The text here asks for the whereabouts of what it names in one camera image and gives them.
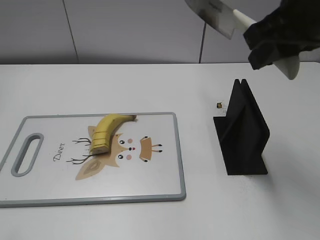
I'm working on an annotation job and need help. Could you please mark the white handled kitchen knife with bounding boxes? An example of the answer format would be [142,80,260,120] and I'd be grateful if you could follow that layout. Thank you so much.
[185,0,300,80]

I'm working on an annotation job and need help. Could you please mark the white deer cutting board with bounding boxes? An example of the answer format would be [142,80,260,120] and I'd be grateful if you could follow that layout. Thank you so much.
[0,112,186,208]

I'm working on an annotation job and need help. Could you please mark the yellow sliced banana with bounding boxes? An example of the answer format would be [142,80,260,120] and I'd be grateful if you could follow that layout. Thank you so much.
[90,113,137,155]

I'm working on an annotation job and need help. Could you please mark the black knife stand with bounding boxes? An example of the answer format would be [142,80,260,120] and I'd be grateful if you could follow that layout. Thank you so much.
[213,79,270,176]

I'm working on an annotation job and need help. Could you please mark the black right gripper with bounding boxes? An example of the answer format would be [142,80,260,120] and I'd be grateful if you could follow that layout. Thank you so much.
[243,0,320,70]

